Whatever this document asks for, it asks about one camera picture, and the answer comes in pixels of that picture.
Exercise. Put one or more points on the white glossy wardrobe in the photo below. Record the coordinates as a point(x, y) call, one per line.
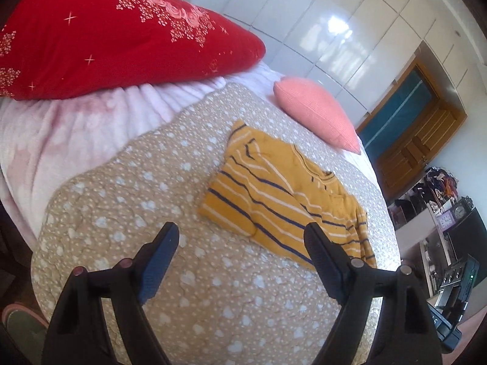
point(342, 26)

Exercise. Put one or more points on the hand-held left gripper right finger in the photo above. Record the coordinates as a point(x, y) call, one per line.
point(327, 266)

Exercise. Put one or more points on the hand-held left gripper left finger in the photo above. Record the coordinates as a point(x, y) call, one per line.
point(156, 270)

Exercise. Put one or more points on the pink knitted pillow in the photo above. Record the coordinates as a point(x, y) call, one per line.
point(315, 114)

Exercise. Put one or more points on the wooden door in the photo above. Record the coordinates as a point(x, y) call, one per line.
point(414, 148)

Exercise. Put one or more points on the white pink fleece blanket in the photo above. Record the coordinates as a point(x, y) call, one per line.
point(57, 129)

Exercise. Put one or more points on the green pink slipper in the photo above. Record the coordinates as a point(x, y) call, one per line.
point(23, 323)

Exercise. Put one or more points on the teal door panel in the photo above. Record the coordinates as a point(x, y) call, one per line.
point(395, 110)

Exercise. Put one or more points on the red floral pillow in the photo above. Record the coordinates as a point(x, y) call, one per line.
point(114, 45)

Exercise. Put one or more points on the white cabinet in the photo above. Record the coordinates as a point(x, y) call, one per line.
point(418, 235)

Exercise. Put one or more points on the black screen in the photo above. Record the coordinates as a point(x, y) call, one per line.
point(475, 235)

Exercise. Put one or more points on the yellow striped sweater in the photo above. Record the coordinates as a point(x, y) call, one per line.
point(266, 201)

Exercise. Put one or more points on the beige dotted quilt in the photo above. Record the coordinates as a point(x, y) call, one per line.
point(152, 182)

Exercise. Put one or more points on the cluttered clothes shelf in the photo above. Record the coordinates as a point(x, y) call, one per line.
point(426, 190)

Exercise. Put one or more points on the small desk clock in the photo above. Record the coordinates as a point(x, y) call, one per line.
point(461, 209)

